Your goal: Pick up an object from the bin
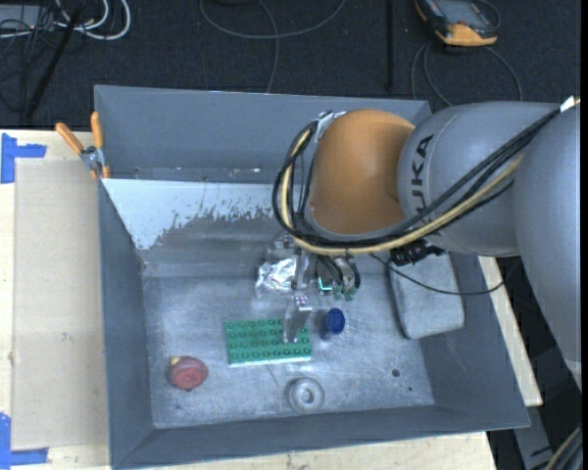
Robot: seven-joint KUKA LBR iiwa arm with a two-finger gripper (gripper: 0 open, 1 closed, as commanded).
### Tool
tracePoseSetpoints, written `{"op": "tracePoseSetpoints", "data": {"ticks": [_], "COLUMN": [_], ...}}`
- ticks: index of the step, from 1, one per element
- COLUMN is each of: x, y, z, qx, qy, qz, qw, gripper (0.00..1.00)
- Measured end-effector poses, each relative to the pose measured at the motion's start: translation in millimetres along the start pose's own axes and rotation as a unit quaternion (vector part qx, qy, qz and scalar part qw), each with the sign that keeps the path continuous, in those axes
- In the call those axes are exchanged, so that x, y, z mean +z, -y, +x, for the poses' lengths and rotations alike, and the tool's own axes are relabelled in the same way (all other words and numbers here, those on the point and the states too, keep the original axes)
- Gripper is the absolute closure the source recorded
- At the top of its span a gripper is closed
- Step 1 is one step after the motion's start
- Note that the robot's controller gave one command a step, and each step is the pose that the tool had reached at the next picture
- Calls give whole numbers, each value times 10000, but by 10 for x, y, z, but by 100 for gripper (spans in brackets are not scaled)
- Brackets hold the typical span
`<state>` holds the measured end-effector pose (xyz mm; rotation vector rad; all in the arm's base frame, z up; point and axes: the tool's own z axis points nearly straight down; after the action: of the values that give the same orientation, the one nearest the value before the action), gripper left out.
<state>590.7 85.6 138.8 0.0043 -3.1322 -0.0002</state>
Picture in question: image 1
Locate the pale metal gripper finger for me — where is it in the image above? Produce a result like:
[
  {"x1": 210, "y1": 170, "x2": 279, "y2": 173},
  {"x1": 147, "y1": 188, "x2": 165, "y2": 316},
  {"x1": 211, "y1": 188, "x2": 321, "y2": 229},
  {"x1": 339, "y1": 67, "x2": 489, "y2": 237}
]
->
[
  {"x1": 282, "y1": 305, "x2": 299, "y2": 346},
  {"x1": 293, "y1": 293, "x2": 313, "y2": 345}
]

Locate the crumpled silver foil packet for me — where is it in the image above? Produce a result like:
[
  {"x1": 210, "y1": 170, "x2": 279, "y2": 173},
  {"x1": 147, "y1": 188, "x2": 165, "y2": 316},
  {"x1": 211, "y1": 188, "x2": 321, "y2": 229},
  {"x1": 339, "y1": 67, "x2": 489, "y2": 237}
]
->
[{"x1": 253, "y1": 255, "x2": 298, "y2": 300}]

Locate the small blue cup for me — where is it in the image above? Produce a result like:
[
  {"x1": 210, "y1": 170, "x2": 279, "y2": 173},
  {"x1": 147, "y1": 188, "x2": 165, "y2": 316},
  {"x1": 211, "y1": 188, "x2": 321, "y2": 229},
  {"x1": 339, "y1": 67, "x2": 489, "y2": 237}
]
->
[{"x1": 318, "y1": 306, "x2": 347, "y2": 341}]

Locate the green studded flat plate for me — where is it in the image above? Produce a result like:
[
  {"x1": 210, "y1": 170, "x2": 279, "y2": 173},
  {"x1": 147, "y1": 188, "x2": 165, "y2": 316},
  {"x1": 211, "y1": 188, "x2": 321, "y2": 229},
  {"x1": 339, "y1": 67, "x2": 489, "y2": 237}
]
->
[{"x1": 222, "y1": 316, "x2": 315, "y2": 368}]

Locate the grey metal bin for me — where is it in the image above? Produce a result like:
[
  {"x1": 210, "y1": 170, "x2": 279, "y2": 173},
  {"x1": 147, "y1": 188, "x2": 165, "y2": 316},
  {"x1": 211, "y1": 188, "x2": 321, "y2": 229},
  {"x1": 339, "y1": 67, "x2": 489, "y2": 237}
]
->
[{"x1": 92, "y1": 84, "x2": 532, "y2": 470}]

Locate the red toy fruit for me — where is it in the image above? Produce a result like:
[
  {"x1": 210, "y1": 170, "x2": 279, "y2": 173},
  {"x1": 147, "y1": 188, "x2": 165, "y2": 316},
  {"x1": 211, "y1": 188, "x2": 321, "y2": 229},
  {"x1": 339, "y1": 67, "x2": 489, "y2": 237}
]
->
[{"x1": 165, "y1": 354, "x2": 210, "y2": 393}]

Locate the grey foam block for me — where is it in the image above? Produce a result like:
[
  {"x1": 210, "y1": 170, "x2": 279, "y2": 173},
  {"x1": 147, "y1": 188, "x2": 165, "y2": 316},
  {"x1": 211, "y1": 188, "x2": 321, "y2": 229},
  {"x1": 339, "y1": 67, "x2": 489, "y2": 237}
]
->
[{"x1": 387, "y1": 254, "x2": 466, "y2": 341}]

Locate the pale cardboard board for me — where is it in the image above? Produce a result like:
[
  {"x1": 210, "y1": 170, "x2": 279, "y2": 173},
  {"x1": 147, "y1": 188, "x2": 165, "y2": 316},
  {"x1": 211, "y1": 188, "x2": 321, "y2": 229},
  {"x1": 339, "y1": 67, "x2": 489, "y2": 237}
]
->
[{"x1": 10, "y1": 158, "x2": 110, "y2": 452}]

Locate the grey ring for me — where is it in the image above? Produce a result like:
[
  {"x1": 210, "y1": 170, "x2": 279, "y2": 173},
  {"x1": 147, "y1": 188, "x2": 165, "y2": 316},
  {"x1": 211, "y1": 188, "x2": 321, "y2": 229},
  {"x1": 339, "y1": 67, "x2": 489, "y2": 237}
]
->
[{"x1": 284, "y1": 377, "x2": 326, "y2": 415}]

